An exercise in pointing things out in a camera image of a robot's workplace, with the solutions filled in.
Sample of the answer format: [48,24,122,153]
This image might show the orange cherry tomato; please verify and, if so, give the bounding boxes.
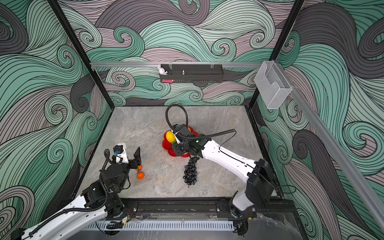
[136,165,143,172]
[137,172,145,180]

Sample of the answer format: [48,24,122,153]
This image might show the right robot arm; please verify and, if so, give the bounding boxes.
[165,125,277,217]

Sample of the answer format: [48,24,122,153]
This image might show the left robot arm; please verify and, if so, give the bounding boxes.
[11,144,142,240]

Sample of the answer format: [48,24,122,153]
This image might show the aluminium wall rail right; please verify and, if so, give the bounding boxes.
[277,63,384,230]

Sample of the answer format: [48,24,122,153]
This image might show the black wall shelf tray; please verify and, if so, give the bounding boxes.
[159,65,224,87]

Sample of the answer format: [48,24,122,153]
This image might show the dark purple fake grapes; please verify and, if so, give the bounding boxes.
[183,156,200,186]

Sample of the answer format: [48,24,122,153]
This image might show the aluminium wall rail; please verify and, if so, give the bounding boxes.
[90,61,262,69]
[277,63,384,230]

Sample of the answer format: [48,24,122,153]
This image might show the yellow fake lemon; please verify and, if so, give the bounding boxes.
[165,131,177,143]

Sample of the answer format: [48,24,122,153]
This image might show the red flower-shaped fruit bowl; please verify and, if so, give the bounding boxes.
[162,127,200,158]

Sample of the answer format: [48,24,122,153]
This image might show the aluminium wall rail back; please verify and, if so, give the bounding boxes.
[90,61,262,69]

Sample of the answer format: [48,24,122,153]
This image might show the clear acrylic wall box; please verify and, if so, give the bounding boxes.
[254,61,293,110]

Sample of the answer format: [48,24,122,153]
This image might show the white rabbit figurine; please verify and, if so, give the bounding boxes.
[157,65,168,75]

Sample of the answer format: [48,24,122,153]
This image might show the white slotted cable duct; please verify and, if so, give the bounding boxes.
[86,220,236,232]

